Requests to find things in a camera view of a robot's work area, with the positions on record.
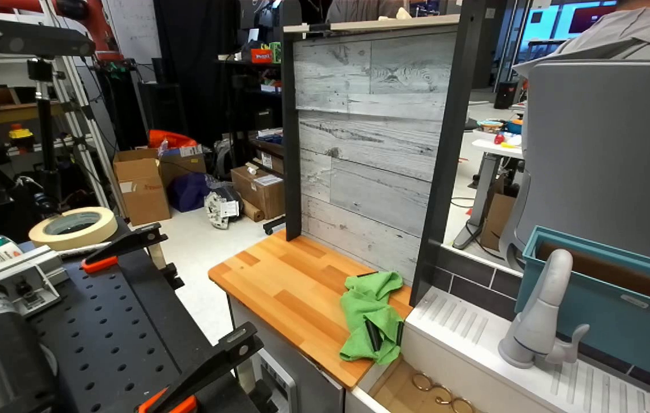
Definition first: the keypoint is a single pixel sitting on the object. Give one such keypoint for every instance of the red robot arm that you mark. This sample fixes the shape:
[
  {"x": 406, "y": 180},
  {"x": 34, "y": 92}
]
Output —
[{"x": 93, "y": 26}]

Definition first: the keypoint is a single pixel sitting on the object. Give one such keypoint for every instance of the green cloth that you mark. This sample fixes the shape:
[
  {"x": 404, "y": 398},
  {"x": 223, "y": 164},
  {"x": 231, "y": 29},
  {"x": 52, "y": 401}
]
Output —
[{"x": 366, "y": 304}]

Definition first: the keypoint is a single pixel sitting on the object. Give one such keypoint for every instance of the cardboard box with label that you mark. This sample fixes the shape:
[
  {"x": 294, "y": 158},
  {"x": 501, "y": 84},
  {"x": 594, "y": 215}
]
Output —
[{"x": 262, "y": 192}]

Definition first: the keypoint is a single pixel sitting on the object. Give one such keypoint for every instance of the cardboard tube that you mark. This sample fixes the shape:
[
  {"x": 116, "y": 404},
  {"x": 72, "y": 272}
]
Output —
[{"x": 253, "y": 211}]

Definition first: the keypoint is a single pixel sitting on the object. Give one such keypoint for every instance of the toy kitchen with wooden counter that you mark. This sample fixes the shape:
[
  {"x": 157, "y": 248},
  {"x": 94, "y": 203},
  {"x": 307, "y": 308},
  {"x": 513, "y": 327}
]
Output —
[{"x": 296, "y": 287}]

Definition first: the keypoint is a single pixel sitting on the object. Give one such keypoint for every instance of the black and white bag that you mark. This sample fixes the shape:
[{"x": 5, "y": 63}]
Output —
[{"x": 223, "y": 206}]

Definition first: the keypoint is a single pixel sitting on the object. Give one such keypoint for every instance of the black shelf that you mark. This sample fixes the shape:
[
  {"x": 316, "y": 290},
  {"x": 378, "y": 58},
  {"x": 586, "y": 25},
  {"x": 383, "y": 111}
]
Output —
[{"x": 239, "y": 115}]

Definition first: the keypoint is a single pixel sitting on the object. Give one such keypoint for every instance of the blue bag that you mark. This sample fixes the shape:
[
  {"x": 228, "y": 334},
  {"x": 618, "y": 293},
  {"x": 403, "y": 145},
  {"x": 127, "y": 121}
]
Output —
[{"x": 187, "y": 192}]

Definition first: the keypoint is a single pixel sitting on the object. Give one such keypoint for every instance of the white desk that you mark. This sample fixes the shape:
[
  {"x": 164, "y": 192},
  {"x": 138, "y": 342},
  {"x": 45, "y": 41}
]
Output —
[{"x": 488, "y": 172}]

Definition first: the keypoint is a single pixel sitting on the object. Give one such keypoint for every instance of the orange bag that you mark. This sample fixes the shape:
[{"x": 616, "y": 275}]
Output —
[{"x": 170, "y": 139}]

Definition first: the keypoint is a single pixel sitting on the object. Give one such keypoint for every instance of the row of cardboard boxes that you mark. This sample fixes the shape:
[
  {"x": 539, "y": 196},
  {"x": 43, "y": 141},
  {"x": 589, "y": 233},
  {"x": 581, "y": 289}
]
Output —
[{"x": 144, "y": 192}]

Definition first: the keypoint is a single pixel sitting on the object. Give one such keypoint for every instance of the toy oven door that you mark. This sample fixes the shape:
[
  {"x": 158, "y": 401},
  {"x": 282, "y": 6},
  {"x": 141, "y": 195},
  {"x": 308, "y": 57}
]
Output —
[{"x": 276, "y": 381}]

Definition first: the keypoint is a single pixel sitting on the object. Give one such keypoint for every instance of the white toy sink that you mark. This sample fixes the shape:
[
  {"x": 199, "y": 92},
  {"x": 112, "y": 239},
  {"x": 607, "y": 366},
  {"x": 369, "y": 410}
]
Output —
[{"x": 462, "y": 332}]

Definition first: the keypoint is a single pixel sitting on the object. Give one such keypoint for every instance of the black curtain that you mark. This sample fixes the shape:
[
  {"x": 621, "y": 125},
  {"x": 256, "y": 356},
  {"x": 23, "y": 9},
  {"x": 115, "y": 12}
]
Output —
[{"x": 199, "y": 63}]

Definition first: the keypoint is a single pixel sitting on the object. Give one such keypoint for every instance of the black and orange clamp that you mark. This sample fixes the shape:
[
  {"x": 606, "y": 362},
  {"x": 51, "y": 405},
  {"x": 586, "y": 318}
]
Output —
[
  {"x": 124, "y": 244},
  {"x": 210, "y": 361}
]

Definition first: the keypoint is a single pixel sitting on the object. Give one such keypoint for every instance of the person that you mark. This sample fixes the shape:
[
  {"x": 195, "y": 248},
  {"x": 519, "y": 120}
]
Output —
[
  {"x": 629, "y": 34},
  {"x": 359, "y": 8}
]

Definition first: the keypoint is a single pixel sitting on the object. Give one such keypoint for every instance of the black speaker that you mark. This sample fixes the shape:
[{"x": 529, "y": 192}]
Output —
[{"x": 505, "y": 94}]

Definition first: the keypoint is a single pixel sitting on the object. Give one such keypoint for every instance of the grey toy tap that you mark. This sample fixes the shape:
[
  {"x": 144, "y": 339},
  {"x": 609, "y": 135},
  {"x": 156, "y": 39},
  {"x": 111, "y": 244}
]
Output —
[{"x": 538, "y": 321}]

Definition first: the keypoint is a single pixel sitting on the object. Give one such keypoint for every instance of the whiteboard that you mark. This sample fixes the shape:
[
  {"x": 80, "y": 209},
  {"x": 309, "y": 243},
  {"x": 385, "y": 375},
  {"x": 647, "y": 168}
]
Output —
[{"x": 133, "y": 28}]

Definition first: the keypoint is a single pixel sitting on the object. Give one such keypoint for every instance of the roll of masking tape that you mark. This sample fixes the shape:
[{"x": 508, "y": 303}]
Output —
[{"x": 44, "y": 234}]

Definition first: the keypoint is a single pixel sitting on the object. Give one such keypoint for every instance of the monitor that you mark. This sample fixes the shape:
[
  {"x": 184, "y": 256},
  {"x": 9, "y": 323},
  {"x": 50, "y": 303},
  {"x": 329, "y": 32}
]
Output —
[{"x": 554, "y": 26}]

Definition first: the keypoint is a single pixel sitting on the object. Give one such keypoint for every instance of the teal plastic bin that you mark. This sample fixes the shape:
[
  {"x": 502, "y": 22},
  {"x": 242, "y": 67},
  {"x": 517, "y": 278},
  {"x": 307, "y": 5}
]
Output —
[{"x": 594, "y": 321}]

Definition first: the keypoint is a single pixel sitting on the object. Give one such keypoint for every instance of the grey control box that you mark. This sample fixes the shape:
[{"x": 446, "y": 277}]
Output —
[{"x": 21, "y": 275}]

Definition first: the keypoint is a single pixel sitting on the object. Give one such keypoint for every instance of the camera on mount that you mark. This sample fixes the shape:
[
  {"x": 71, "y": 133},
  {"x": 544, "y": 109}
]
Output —
[{"x": 32, "y": 39}]

